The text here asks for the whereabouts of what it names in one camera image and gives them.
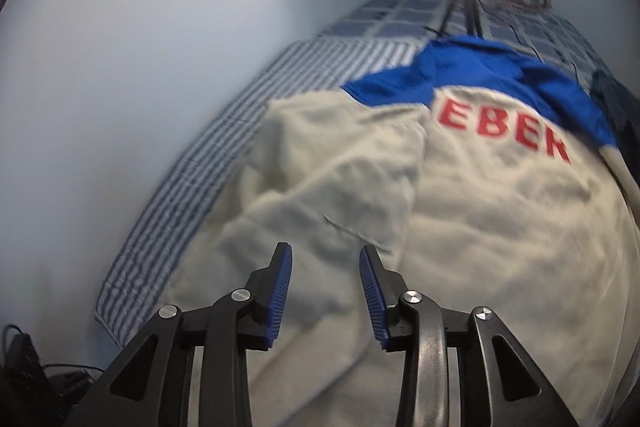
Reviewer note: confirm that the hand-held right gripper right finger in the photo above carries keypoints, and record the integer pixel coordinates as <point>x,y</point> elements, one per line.
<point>372,307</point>

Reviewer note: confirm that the blue checkered bed sheet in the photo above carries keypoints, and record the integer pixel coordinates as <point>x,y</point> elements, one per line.
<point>390,14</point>

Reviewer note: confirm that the dark teal cloth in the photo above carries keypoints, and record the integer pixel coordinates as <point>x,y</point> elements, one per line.
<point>620,107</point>

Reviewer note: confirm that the beige and blue jacket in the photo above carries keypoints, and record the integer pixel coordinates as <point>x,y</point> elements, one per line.
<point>475,217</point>

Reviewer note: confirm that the blue white striped quilt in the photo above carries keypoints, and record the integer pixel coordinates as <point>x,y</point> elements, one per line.
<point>200,167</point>

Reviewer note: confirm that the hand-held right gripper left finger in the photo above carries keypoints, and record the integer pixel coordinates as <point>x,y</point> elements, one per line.
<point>280,302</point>

